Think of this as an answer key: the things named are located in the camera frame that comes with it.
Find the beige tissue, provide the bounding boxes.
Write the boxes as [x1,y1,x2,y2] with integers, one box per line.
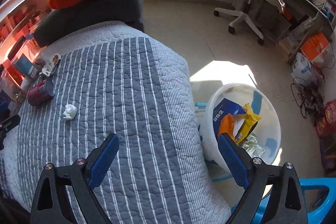
[241,134,265,158]

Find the red soda can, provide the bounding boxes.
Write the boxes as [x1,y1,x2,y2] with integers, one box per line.
[27,79,54,106]

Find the yellow snack wrapper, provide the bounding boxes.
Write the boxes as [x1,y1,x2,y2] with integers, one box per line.
[234,103,261,144]

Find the orange peel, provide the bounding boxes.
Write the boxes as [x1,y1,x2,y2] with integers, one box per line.
[218,114,238,142]

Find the white plastic trash bin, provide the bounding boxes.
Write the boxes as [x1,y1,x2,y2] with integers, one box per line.
[199,84,281,176]

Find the clear bag blue label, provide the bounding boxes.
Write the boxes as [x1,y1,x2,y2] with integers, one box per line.
[12,53,45,80]

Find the small white paper ball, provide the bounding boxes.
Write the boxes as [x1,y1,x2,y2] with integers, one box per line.
[63,104,77,121]

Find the white green snack wrapper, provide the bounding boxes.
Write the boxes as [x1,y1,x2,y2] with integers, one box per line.
[41,53,62,77]

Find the blue plastic stool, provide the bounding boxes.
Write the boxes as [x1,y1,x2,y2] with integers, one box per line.
[232,177,335,223]

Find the red gift bag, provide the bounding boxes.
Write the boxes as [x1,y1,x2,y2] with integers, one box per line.
[315,99,336,139]

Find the grey striped quilt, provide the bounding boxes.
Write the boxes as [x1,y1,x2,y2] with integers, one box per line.
[1,22,231,223]

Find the white plastic shopping bag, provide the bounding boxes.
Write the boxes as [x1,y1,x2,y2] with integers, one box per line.
[290,52,323,86]

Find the stack of books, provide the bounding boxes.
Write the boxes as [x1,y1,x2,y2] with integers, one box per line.
[277,38,299,64]

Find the orange cardboard box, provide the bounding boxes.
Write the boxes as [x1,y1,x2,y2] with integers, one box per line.
[301,32,331,68]

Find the desk with clutter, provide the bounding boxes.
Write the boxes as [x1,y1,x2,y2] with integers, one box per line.
[259,0,335,61]

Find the dark grey sofa cushion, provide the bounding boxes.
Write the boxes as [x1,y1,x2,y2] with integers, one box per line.
[33,0,144,47]

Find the tangled black cables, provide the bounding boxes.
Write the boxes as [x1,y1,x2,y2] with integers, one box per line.
[290,77,326,119]

